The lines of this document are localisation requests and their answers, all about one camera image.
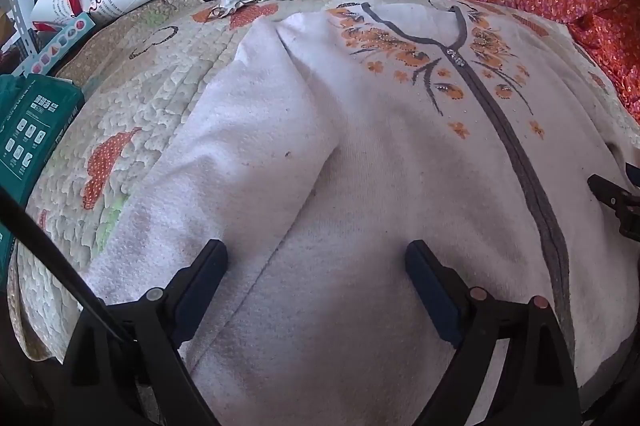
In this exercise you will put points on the white embroidered zip sweater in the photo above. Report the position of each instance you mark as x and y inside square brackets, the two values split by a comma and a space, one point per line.
[375, 206]

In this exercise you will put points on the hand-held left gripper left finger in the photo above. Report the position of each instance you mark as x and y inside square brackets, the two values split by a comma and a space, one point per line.
[192, 301]

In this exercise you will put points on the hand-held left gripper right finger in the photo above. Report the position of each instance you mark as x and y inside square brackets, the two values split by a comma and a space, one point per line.
[440, 296]

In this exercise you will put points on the blue strip with coloured shapes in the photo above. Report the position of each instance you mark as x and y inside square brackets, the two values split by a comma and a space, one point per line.
[55, 43]

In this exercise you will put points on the green cardboard box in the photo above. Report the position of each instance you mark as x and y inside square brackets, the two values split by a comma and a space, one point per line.
[30, 131]

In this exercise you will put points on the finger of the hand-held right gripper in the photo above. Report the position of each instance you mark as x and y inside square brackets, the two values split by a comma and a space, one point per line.
[617, 198]

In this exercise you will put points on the heart patchwork quilt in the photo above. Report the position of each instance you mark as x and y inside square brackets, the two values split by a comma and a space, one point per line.
[150, 106]

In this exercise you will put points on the slotted metal rack post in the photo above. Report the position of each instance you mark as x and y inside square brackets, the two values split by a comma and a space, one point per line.
[20, 21]

